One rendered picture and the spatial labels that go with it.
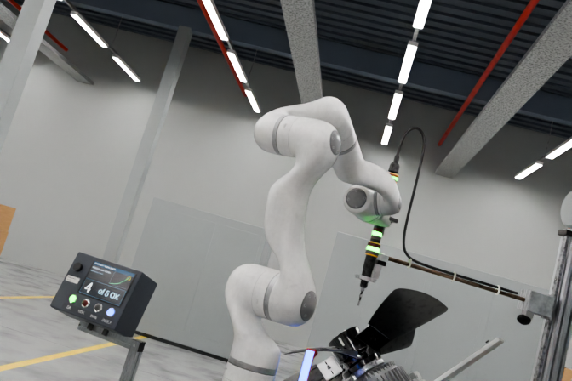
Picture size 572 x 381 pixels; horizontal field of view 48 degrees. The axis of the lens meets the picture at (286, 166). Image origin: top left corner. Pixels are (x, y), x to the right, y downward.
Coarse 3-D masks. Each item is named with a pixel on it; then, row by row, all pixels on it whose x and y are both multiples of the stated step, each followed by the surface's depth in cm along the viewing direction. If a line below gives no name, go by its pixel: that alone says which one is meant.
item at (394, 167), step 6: (396, 156) 217; (396, 162) 216; (390, 168) 216; (396, 168) 216; (366, 258) 211; (372, 258) 210; (366, 264) 210; (372, 264) 210; (366, 270) 210; (372, 270) 211; (366, 282) 210
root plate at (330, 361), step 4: (332, 356) 218; (328, 360) 217; (332, 360) 217; (320, 364) 217; (324, 364) 216; (328, 364) 216; (332, 364) 215; (336, 364) 214; (320, 368) 216; (324, 368) 215; (332, 368) 213; (336, 368) 212; (340, 368) 211; (324, 372) 213; (328, 372) 212; (336, 372) 211; (324, 376) 212; (328, 376) 211; (332, 376) 210; (328, 380) 210
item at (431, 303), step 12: (384, 300) 200; (396, 300) 200; (408, 300) 200; (420, 300) 201; (432, 300) 201; (384, 312) 205; (396, 312) 205; (408, 312) 204; (420, 312) 204; (432, 312) 204; (444, 312) 205; (372, 324) 209; (384, 324) 209; (396, 324) 208; (408, 324) 207; (420, 324) 207; (396, 336) 210
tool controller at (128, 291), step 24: (72, 264) 205; (96, 264) 202; (120, 264) 201; (72, 288) 201; (96, 288) 198; (120, 288) 196; (144, 288) 199; (72, 312) 196; (96, 312) 194; (120, 312) 192
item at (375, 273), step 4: (380, 256) 211; (384, 256) 212; (388, 256) 212; (376, 260) 212; (380, 260) 211; (384, 260) 211; (376, 264) 211; (380, 264) 211; (384, 264) 211; (376, 268) 211; (380, 268) 211; (372, 272) 212; (376, 272) 210; (356, 276) 210; (360, 276) 208; (364, 276) 208; (372, 276) 211; (376, 276) 210; (368, 280) 208; (372, 280) 208
